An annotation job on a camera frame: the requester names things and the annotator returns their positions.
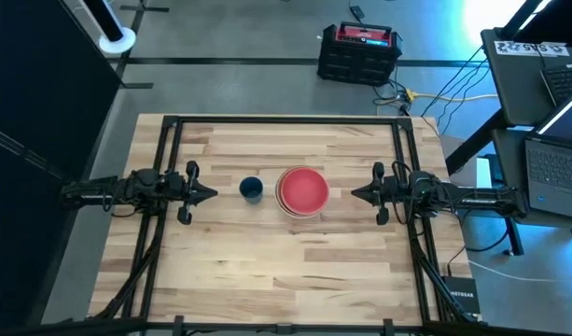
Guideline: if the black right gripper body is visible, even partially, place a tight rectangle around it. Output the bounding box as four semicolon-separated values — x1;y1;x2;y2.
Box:
370;161;394;226

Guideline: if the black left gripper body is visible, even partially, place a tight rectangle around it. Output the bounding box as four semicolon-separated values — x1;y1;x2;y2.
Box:
173;160;203;226

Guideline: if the red bowl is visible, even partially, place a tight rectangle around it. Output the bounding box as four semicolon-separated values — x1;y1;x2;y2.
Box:
279;167;331;217

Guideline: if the pale pink bowl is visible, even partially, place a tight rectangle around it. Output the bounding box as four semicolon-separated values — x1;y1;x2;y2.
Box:
274;165;331;220

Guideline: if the dark blue cup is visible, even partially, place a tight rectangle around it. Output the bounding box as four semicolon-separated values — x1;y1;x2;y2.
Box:
238;175;265;205

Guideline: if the white box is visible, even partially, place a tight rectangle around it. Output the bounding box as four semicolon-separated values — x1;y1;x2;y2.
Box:
474;156;495;188

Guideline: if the red and black power station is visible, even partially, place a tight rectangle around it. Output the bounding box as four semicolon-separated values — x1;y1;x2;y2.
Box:
316;21;404;88

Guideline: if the grey laptop desk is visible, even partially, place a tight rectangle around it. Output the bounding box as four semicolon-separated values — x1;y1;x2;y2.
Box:
492;125;572;231

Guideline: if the white and black tower fan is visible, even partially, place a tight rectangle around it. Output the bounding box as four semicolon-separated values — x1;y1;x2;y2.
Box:
82;0;137;55

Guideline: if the grey desk with label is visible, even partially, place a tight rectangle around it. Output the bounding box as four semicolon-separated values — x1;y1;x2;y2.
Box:
480;25;572;128

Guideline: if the grey open laptop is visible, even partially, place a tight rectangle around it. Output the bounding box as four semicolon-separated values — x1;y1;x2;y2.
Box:
524;86;572;221

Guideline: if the white printed label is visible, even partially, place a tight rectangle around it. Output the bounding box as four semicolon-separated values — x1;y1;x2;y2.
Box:
494;40;570;58

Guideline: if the black laptop keyboard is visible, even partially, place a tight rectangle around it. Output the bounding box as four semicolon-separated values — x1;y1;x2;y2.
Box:
540;63;572;107

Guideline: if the black right camera cable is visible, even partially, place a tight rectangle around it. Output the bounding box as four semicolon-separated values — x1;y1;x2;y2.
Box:
390;160;412;225

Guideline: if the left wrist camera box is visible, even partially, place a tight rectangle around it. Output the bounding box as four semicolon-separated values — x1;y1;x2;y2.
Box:
165;171;187;200

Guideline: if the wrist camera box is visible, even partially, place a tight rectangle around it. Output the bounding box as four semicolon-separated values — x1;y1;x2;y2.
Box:
165;171;187;200
385;175;408;202

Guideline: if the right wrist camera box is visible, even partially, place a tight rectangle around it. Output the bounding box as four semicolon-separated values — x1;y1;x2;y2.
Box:
385;175;408;202

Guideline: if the black aluminium table frame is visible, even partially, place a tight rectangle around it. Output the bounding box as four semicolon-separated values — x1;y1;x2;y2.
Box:
87;114;482;336

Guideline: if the yellow extension cable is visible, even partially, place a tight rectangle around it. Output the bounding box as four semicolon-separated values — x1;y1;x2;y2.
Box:
404;88;499;104

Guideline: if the black power cable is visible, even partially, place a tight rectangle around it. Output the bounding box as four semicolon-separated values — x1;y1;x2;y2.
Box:
418;44;492;136

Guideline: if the black Netgear switch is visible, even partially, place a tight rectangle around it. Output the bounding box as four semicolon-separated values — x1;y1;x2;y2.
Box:
441;274;481;316

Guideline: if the dark blue partition wall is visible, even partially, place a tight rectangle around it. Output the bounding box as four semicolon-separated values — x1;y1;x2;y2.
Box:
0;0;124;328

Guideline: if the white floor cable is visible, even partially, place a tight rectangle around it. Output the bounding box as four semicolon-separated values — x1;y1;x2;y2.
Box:
467;259;572;285

